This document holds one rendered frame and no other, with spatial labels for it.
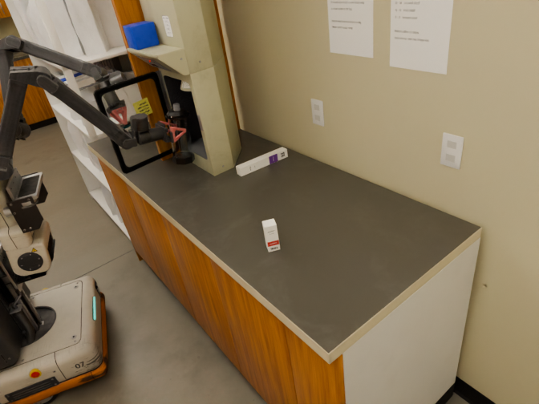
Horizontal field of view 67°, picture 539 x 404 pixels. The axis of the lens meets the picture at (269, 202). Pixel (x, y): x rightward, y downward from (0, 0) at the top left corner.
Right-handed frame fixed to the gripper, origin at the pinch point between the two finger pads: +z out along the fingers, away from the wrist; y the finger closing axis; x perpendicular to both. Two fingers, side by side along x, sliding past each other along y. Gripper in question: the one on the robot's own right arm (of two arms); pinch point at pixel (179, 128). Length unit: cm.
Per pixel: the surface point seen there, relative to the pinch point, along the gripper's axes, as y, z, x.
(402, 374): -119, 12, 59
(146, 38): 6.5, -5.8, -38.0
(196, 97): -14.3, 3.2, -15.9
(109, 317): 46, -44, 122
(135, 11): 23, -2, -47
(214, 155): -14.5, 8.3, 11.4
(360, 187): -73, 40, 17
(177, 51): -14.1, -2.6, -34.5
